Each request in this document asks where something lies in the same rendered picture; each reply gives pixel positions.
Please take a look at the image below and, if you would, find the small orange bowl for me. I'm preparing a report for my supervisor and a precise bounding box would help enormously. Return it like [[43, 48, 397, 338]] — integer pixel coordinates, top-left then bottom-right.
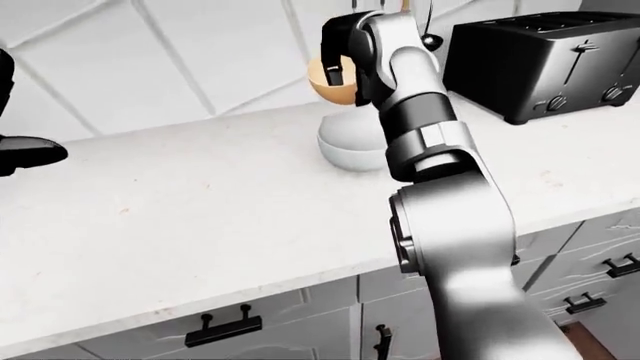
[[306, 54, 359, 107]]

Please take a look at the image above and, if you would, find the white bowl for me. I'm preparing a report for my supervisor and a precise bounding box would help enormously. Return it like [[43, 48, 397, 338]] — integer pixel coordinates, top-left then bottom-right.
[[316, 112, 387, 174]]

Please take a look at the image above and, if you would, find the white cabinet door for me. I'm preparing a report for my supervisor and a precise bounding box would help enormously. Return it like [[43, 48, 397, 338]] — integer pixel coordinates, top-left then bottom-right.
[[358, 272, 446, 360]]

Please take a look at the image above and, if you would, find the white cabinet drawer front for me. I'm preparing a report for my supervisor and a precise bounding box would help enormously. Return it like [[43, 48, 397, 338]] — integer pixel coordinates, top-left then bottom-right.
[[514, 210, 640, 290], [529, 267, 640, 331], [74, 287, 362, 360]]

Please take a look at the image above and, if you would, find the black hanging ladle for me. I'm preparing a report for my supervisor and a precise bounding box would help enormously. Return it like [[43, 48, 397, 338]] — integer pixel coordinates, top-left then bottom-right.
[[418, 0, 443, 53]]

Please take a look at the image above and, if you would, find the black drawer handle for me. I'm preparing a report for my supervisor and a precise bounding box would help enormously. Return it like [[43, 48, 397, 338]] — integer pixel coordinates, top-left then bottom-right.
[[562, 291, 608, 315], [602, 252, 640, 279], [184, 303, 263, 347]]

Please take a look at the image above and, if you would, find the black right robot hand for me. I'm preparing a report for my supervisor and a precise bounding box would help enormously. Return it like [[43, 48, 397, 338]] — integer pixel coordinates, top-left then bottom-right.
[[320, 11, 375, 109]]

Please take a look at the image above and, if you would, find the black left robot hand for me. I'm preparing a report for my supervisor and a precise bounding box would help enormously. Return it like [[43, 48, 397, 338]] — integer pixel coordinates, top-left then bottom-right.
[[0, 48, 69, 178]]

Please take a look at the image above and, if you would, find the black toaster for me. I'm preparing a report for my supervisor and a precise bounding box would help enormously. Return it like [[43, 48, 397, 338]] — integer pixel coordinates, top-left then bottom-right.
[[442, 10, 636, 126]]

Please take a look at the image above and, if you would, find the black cabinet door handle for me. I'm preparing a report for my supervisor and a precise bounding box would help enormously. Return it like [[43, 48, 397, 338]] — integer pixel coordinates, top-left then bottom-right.
[[375, 324, 394, 360]]

